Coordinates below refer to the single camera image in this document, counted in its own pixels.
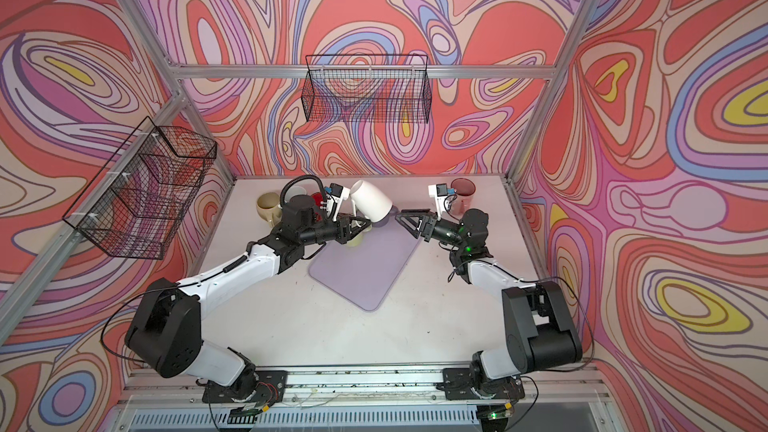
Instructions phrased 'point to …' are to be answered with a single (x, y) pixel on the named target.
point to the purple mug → (384, 221)
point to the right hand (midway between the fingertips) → (400, 222)
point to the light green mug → (358, 239)
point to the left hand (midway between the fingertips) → (371, 222)
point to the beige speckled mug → (269, 207)
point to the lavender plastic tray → (369, 271)
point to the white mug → (370, 201)
